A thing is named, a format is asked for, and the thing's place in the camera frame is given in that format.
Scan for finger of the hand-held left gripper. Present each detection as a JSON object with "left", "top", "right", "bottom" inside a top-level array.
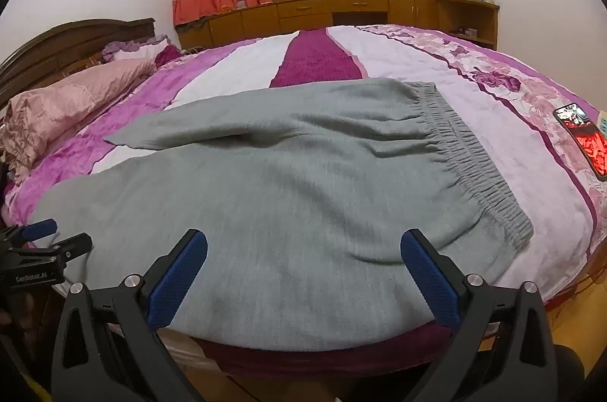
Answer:
[
  {"left": 47, "top": 232, "right": 94, "bottom": 263},
  {"left": 5, "top": 219, "right": 58, "bottom": 244}
]

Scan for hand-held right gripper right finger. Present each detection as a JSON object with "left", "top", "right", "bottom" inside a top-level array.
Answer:
[{"left": 399, "top": 228, "right": 559, "bottom": 402}]

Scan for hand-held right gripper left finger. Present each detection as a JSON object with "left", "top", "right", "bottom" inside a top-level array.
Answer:
[{"left": 51, "top": 229, "right": 223, "bottom": 402}]

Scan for grey knit pants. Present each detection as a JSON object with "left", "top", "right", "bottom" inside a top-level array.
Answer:
[{"left": 28, "top": 79, "right": 534, "bottom": 341}]

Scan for pink checked pillow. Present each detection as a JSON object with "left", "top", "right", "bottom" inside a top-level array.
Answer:
[{"left": 0, "top": 58, "right": 157, "bottom": 185}]

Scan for bed base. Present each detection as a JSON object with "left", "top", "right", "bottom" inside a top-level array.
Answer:
[{"left": 156, "top": 312, "right": 598, "bottom": 379}]

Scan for dark wooden headboard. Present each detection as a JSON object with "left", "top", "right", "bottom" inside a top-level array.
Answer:
[{"left": 0, "top": 18, "right": 156, "bottom": 109}]

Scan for purple ruffled pillow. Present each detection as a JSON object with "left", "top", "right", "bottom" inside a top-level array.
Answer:
[{"left": 102, "top": 35, "right": 181, "bottom": 68}]

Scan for smartphone with red screen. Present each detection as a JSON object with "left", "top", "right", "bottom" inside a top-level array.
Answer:
[{"left": 552, "top": 102, "right": 607, "bottom": 182}]

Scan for purple striped floral blanket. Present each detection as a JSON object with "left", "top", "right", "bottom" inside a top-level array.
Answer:
[{"left": 2, "top": 24, "right": 607, "bottom": 303}]

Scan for wooden cabinet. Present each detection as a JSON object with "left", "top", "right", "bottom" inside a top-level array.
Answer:
[{"left": 175, "top": 0, "right": 501, "bottom": 51}]

